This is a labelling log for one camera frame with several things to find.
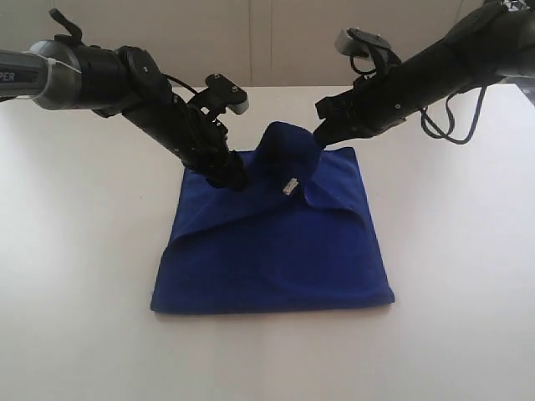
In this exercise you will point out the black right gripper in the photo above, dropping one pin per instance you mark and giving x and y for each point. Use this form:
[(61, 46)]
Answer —
[(371, 108)]

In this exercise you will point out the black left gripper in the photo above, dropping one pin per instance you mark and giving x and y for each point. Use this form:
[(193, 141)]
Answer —
[(199, 142)]

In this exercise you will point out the blue towel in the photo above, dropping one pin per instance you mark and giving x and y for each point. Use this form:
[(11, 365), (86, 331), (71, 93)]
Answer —
[(300, 237)]

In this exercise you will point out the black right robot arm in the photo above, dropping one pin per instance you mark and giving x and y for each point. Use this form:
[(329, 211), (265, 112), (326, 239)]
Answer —
[(487, 46)]

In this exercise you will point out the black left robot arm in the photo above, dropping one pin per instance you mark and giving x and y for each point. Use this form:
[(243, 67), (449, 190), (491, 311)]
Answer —
[(128, 82)]

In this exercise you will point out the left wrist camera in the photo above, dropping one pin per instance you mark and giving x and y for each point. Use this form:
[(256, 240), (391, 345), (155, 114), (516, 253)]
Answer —
[(228, 94)]

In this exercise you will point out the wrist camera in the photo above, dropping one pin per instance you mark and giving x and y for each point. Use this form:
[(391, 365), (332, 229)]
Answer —
[(228, 94), (353, 42)]

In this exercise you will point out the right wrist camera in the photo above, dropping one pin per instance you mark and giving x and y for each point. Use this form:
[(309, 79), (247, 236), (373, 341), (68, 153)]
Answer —
[(353, 42)]

